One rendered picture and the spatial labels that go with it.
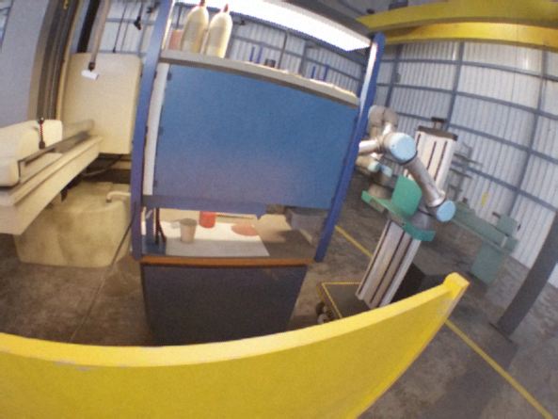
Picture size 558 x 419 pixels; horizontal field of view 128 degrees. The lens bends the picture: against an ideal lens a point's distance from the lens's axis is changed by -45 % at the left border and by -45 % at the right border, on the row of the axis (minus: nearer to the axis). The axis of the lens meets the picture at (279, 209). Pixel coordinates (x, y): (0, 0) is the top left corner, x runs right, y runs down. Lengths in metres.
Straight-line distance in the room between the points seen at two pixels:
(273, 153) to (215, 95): 0.29
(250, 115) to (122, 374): 0.79
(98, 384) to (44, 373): 0.08
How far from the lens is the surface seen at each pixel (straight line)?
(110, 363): 0.36
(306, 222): 1.11
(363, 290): 2.15
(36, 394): 0.53
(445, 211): 1.35
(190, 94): 0.84
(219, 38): 0.91
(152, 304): 1.25
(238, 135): 0.86
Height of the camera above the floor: 1.54
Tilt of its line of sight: 20 degrees down
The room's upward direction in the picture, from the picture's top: 14 degrees clockwise
